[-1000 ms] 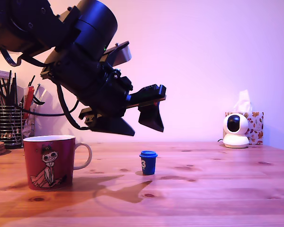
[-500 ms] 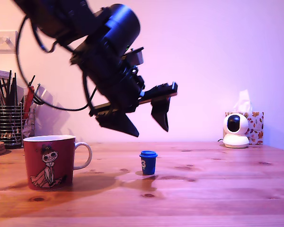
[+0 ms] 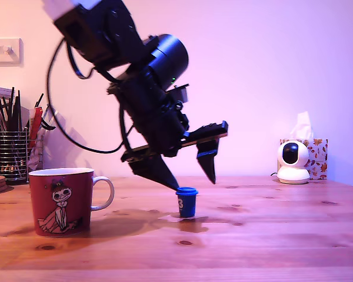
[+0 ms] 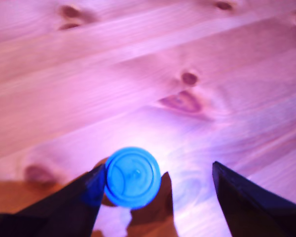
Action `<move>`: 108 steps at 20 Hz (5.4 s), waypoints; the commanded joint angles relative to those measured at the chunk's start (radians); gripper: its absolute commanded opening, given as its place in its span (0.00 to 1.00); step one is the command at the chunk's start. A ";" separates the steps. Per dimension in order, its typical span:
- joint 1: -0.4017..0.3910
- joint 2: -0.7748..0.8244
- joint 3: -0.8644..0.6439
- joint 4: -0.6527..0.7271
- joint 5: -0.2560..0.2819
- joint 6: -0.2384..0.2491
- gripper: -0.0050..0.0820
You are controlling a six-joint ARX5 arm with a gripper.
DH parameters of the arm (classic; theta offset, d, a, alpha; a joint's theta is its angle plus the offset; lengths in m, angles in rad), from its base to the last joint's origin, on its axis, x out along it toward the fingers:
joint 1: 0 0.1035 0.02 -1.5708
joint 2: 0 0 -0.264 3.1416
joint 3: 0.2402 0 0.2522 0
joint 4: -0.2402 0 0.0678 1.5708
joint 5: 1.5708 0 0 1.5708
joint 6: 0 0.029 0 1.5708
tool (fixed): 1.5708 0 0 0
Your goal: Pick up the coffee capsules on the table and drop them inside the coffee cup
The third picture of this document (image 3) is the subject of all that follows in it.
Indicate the red cartoon figure mug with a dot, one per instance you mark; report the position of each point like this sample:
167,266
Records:
61,182

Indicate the white tissue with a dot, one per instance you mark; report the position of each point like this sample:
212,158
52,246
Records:
302,127

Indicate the metal tongs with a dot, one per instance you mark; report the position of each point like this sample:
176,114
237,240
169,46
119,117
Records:
52,124

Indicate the leaf print tissue box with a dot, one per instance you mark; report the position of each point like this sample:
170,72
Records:
320,158

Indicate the crumpled patterned cloth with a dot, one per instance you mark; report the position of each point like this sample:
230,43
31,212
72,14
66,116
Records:
36,155

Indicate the black spatula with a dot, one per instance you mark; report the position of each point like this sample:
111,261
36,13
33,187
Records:
17,117

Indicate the small white round camera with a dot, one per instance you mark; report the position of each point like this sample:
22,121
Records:
292,174

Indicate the white light switch plate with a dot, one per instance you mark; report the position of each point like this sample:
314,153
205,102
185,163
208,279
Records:
6,58

